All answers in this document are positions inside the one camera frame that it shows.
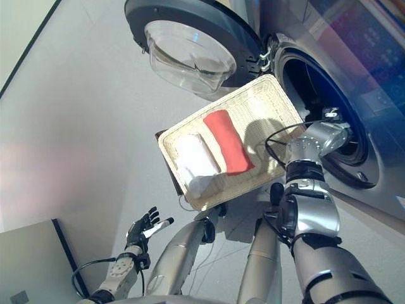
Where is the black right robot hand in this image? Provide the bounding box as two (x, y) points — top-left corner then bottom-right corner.
(328, 122), (354, 153)

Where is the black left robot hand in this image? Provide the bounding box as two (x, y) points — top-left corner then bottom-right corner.
(125, 206), (175, 254)

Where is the white cloth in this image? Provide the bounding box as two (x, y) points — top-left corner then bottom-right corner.
(173, 132), (222, 200)

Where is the red cloth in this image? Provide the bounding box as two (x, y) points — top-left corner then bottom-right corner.
(202, 110), (256, 175)

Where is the grey front-load washing machine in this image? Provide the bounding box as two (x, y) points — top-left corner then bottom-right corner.
(218, 0), (405, 229)

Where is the brown wooden stool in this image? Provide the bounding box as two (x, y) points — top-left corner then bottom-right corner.
(154, 131), (228, 216)

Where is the white wicker basket tray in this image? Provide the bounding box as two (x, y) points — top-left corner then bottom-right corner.
(157, 74), (306, 212)

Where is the grey cabinet with black edge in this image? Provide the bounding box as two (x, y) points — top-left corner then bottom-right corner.
(0, 218), (91, 304)

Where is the silver right robot leg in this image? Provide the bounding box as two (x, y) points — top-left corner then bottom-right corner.
(237, 182), (284, 304)

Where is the round glass washer door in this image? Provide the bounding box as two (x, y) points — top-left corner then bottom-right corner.
(124, 0), (270, 96)

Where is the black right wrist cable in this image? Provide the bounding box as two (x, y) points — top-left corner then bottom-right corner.
(265, 123), (308, 165)

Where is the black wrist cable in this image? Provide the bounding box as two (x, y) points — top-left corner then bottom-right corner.
(265, 123), (308, 165)
(72, 258), (146, 298)

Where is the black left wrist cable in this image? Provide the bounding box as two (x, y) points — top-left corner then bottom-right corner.
(72, 258), (146, 298)

